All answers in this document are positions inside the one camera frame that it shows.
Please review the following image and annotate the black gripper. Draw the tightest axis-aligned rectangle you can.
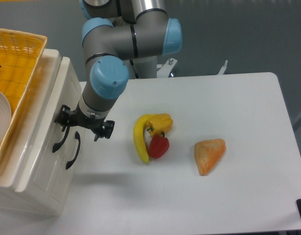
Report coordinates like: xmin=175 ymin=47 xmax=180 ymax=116
xmin=54 ymin=105 xmax=115 ymax=141

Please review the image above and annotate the black top drawer handle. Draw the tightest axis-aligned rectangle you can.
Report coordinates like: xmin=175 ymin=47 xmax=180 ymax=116
xmin=52 ymin=126 xmax=70 ymax=153

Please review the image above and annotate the black drawer handle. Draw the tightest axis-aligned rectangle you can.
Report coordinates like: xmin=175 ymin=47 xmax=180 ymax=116
xmin=65 ymin=131 xmax=81 ymax=170
xmin=52 ymin=126 xmax=70 ymax=153

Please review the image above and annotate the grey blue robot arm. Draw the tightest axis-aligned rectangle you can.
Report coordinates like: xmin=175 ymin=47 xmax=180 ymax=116
xmin=54 ymin=0 xmax=182 ymax=139

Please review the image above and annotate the white drawer cabinet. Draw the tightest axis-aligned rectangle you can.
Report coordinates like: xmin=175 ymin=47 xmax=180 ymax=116
xmin=0 ymin=49 xmax=85 ymax=215

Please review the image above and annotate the yellow banana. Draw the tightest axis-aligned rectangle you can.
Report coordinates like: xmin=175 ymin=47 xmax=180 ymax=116
xmin=133 ymin=114 xmax=155 ymax=164

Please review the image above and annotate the yellow bell pepper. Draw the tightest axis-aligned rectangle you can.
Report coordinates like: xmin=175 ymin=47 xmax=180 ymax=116
xmin=146 ymin=113 xmax=173 ymax=137

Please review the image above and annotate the red bell pepper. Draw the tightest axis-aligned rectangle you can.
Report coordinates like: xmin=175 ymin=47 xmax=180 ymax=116
xmin=149 ymin=132 xmax=170 ymax=159

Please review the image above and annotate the white plate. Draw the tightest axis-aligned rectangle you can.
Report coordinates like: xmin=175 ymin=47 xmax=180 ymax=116
xmin=0 ymin=92 xmax=12 ymax=142

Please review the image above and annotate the yellow woven basket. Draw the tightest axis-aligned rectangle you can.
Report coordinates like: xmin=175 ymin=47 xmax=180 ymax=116
xmin=0 ymin=28 xmax=48 ymax=164

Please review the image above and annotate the orange triangular bread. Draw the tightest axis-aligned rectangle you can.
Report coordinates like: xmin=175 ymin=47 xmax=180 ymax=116
xmin=194 ymin=139 xmax=226 ymax=176

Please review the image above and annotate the black bottom drawer handle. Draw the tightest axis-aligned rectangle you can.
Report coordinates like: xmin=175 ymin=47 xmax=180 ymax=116
xmin=65 ymin=131 xmax=81 ymax=170

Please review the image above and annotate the black cable on pedestal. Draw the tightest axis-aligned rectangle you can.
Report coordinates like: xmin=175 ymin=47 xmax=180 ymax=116
xmin=128 ymin=59 xmax=141 ymax=79

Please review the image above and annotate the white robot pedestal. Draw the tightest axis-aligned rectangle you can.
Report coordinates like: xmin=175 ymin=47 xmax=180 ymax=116
xmin=125 ymin=56 xmax=178 ymax=79

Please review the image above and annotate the white table clamp bracket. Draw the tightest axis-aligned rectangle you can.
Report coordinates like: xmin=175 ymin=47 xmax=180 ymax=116
xmin=219 ymin=60 xmax=228 ymax=75

